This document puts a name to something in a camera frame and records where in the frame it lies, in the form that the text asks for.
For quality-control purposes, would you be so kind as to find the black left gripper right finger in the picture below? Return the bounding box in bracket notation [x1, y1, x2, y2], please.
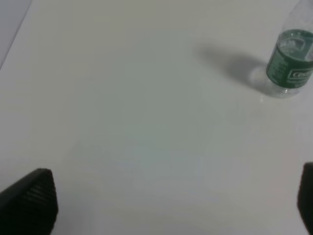
[297, 163, 313, 235]

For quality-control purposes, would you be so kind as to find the clear green-label water bottle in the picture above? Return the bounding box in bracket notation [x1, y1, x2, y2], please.
[266, 0, 313, 97]

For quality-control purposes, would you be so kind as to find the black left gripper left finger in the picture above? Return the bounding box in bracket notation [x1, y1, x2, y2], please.
[0, 168, 59, 235]

